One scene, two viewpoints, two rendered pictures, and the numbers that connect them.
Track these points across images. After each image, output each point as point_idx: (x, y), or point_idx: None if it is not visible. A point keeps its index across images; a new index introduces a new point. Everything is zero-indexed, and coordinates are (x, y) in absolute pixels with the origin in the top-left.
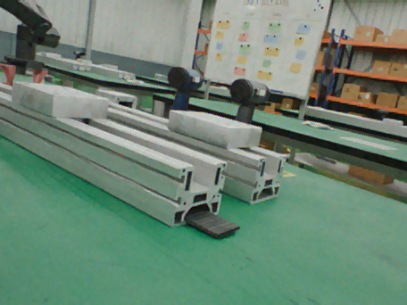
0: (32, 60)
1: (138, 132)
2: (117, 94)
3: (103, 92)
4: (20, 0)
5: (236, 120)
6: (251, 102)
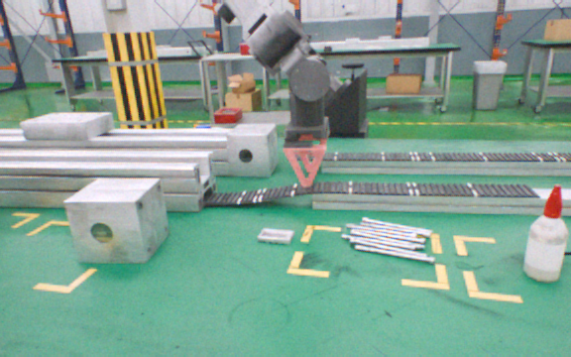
0: (290, 124)
1: None
2: (99, 181)
3: (137, 178)
4: (242, 20)
5: None
6: None
